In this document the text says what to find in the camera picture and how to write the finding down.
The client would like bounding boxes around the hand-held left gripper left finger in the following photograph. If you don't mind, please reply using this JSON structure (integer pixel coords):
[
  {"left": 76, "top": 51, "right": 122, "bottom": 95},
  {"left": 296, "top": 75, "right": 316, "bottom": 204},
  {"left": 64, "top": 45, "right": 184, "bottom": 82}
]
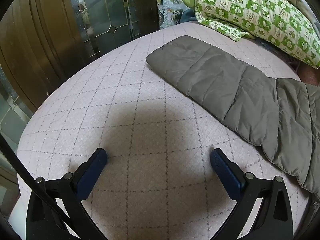
[{"left": 26, "top": 148, "right": 108, "bottom": 240}]

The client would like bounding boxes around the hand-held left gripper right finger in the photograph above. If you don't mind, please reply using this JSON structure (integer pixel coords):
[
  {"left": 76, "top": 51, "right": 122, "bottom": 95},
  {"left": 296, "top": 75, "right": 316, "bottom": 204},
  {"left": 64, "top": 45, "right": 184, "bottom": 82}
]
[{"left": 209, "top": 148, "right": 293, "bottom": 240}]

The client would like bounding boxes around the grey padded jacket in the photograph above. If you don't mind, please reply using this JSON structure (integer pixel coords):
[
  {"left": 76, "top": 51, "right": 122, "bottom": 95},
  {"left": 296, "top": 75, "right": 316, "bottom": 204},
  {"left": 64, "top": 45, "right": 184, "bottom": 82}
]
[{"left": 146, "top": 35, "right": 320, "bottom": 194}]

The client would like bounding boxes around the wooden wardrobe with glass door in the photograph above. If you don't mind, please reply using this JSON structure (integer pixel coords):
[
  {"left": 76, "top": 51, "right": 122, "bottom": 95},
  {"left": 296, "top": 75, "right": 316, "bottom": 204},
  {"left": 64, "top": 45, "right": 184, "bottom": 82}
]
[{"left": 0, "top": 0, "right": 160, "bottom": 135}]

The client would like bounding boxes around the blue cloth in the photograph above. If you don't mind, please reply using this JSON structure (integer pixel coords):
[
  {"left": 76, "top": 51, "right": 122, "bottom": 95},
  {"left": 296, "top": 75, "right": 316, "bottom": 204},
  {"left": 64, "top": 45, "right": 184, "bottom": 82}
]
[{"left": 180, "top": 9, "right": 198, "bottom": 24}]

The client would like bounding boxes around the green patterned pillow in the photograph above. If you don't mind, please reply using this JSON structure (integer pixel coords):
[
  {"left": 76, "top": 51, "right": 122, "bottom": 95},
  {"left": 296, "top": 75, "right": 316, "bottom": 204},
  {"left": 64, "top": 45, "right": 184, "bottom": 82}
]
[{"left": 182, "top": 0, "right": 320, "bottom": 68}]

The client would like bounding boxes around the shiny patterned sheet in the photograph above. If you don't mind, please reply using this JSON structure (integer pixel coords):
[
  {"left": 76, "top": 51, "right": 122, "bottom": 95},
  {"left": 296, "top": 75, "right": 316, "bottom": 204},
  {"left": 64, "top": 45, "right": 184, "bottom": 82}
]
[{"left": 154, "top": 0, "right": 197, "bottom": 29}]

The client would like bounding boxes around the black cable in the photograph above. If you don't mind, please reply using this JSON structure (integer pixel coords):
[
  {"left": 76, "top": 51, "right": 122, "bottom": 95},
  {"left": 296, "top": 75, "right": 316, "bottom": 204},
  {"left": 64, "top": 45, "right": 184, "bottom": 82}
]
[{"left": 0, "top": 134, "right": 75, "bottom": 230}]

